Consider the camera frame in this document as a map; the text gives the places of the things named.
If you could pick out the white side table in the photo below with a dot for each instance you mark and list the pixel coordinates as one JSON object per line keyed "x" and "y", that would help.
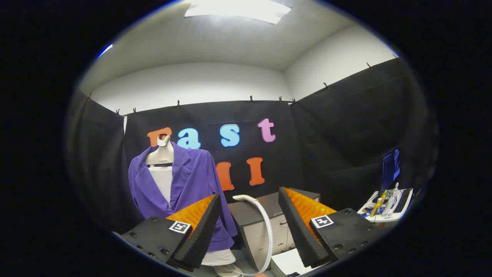
{"x": 403, "y": 200}

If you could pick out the cream clothes hanger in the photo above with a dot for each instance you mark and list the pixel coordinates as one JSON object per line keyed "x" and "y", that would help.
{"x": 159, "y": 156}

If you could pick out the grey cabinet with black top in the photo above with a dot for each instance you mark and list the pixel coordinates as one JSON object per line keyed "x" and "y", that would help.
{"x": 257, "y": 231}

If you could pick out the white flat board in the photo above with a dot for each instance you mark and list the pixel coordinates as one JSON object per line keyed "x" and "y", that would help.
{"x": 290, "y": 263}

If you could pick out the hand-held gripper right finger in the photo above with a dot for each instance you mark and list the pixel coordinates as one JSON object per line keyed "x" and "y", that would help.
{"x": 298, "y": 231}

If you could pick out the white dress form torso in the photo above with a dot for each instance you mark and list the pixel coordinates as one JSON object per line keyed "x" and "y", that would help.
{"x": 163, "y": 181}

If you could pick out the white garment steamer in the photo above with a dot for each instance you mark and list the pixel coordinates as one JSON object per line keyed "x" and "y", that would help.
{"x": 265, "y": 219}

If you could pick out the dark computer monitor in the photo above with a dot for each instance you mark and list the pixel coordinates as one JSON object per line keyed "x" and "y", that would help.
{"x": 391, "y": 169}

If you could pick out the ceiling light panel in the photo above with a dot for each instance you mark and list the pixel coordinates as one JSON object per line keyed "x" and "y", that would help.
{"x": 238, "y": 9}

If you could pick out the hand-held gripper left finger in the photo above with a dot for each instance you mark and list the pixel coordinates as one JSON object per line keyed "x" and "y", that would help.
{"x": 200, "y": 234}

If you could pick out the clear plastic bottle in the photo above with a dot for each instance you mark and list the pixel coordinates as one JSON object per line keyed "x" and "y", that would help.
{"x": 390, "y": 202}

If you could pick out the yellow bottle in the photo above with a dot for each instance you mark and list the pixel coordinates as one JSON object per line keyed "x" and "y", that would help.
{"x": 377, "y": 207}

